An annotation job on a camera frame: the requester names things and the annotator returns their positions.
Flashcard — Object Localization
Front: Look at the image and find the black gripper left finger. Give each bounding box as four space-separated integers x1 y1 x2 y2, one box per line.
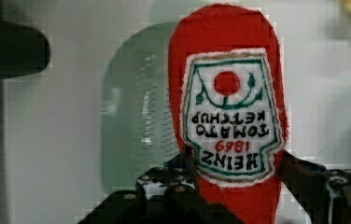
78 147 245 224

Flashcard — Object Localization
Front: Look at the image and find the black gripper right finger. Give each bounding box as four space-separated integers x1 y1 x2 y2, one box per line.
279 152 351 224

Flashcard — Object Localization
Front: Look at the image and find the red plush ketchup bottle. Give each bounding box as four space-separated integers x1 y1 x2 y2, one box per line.
168 4 288 224

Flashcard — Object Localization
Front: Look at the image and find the green oval strainer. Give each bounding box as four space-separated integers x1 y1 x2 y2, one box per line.
100 21 178 194

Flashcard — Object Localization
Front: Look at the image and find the small black pot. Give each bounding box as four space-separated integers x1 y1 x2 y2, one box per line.
0 21 51 79

